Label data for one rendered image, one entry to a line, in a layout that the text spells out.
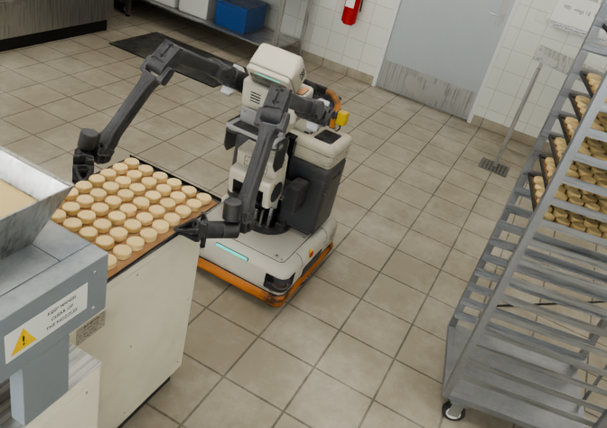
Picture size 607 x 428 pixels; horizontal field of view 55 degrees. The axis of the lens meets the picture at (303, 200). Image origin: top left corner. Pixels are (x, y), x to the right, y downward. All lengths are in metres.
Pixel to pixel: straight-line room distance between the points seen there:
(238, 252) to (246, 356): 0.50
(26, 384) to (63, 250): 0.27
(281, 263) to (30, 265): 1.72
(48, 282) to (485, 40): 5.20
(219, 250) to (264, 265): 0.25
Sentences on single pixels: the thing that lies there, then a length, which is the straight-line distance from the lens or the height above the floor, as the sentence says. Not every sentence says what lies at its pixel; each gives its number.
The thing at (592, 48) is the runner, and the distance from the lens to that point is 2.47.
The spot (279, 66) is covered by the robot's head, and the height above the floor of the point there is 1.21.
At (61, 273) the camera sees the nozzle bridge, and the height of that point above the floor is 1.18.
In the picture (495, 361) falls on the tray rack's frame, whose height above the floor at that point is 0.15.
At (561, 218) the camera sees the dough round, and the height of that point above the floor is 1.06.
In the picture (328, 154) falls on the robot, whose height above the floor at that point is 0.78.
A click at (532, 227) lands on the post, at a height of 1.04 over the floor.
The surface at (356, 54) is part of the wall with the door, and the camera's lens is 6.33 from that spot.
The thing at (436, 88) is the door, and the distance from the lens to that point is 6.17.
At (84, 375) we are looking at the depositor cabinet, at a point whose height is 0.84.
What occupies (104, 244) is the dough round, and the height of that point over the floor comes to 0.92.
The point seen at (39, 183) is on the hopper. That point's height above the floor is 1.29.
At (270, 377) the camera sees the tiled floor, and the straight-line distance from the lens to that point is 2.69.
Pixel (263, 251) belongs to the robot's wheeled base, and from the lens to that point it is 2.88.
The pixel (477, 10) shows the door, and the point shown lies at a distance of 5.96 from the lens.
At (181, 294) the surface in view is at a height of 0.53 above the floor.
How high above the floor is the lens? 2.00
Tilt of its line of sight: 31 degrees down
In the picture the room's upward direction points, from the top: 15 degrees clockwise
